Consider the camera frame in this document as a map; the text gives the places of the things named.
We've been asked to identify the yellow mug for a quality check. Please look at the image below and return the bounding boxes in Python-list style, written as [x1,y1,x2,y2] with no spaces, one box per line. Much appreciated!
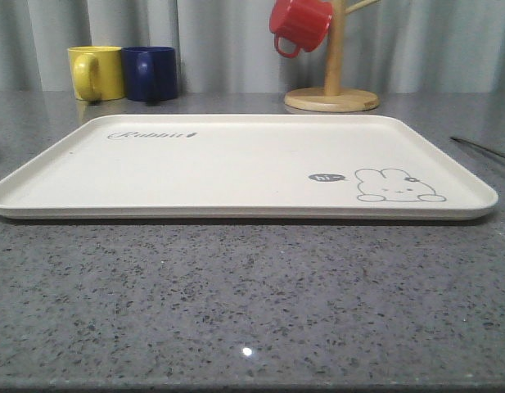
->
[67,46,124,102]

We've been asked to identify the red mug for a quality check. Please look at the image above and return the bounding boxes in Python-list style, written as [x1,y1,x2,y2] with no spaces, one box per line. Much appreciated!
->
[269,0,333,58]

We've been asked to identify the dark blue mug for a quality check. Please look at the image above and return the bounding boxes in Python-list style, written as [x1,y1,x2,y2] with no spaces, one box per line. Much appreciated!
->
[121,46,178,102]

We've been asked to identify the grey curtain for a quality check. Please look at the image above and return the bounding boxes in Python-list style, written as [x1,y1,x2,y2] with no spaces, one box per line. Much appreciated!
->
[0,1,505,93]

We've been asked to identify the cream rabbit serving tray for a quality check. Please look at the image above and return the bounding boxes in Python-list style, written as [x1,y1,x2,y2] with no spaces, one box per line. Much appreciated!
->
[0,115,498,220]

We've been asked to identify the silver metal chopstick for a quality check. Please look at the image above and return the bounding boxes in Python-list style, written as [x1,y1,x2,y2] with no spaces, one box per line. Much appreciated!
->
[450,136,505,160]

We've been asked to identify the wooden mug tree stand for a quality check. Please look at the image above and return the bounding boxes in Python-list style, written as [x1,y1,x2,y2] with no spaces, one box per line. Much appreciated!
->
[284,0,380,113]

